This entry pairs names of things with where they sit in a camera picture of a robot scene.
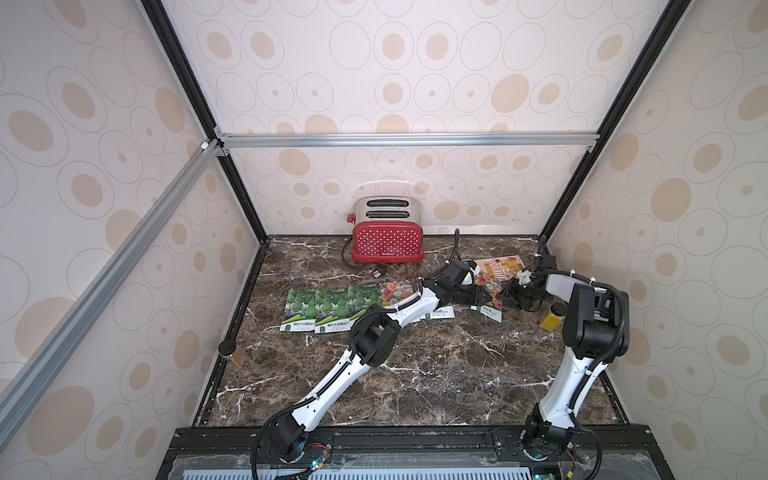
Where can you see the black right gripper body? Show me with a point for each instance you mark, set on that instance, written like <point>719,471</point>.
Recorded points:
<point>516,294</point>

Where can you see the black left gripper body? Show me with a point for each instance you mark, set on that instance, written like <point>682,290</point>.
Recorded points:
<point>463,296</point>

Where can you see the flower seed packet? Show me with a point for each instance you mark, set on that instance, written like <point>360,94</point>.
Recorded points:
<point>488,302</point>
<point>396,297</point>
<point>446,312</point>

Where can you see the orange striped seed packet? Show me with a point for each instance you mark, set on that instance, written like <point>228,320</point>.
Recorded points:
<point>501,269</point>

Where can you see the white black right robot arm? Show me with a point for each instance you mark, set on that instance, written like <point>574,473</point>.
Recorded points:
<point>595,331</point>

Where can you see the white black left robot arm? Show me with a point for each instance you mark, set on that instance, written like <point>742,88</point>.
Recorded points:
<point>372,339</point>

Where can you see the yellow bottle black cap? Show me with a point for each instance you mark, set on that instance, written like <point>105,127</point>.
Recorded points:
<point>553,316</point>

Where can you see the red polka dot toaster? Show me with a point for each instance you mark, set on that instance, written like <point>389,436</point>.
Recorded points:
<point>387,230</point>

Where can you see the brown bottle black cap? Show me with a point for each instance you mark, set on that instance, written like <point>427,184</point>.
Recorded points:
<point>230,351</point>

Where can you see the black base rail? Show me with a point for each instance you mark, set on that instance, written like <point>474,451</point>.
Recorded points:
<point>450,452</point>

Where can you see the horizontal aluminium rail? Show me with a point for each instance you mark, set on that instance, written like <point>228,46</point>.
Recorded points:
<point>230,141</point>

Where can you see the left diagonal aluminium rail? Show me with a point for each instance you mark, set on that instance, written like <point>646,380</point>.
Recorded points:
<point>23,394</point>

